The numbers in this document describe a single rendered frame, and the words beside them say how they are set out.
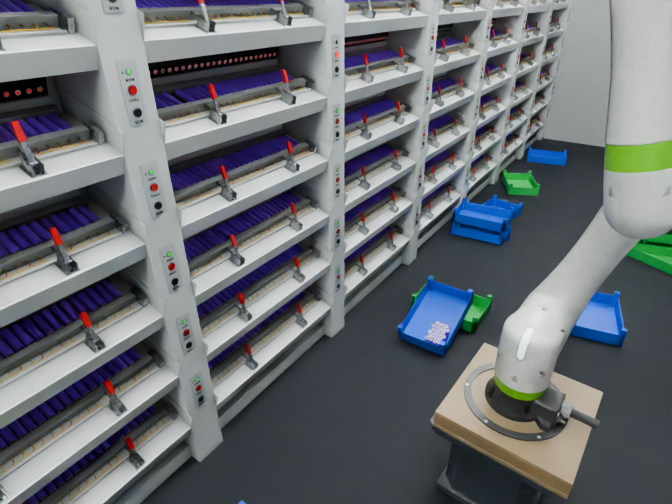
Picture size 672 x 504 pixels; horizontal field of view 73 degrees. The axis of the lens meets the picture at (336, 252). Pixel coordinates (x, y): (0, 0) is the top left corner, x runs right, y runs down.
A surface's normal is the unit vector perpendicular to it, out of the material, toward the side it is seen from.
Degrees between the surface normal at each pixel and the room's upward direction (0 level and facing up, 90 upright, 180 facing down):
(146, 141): 90
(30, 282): 20
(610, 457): 0
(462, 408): 0
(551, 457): 0
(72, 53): 110
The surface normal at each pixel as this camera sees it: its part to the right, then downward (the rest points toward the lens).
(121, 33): 0.82, 0.28
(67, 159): 0.27, -0.73
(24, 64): 0.77, 0.55
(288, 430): -0.01, -0.87
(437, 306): -0.19, -0.69
